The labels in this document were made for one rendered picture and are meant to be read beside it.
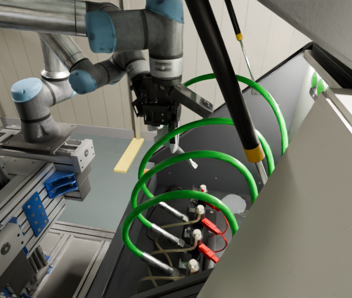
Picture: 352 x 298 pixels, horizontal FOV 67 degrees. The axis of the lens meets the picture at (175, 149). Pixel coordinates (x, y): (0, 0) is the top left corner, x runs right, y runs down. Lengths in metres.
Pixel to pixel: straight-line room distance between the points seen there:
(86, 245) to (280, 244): 1.67
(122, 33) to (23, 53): 2.86
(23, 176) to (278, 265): 1.10
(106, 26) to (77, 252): 1.49
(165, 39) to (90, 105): 2.65
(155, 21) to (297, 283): 0.48
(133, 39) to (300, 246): 0.46
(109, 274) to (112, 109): 2.43
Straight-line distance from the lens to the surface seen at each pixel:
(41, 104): 1.19
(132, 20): 0.55
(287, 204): 0.23
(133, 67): 0.88
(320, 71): 0.73
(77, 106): 3.26
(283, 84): 0.95
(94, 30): 0.54
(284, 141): 0.68
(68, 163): 1.22
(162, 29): 0.56
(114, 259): 0.83
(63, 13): 0.66
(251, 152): 0.29
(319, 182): 0.20
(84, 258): 1.79
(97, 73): 0.90
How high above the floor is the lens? 1.62
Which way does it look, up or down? 34 degrees down
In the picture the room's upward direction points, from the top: straight up
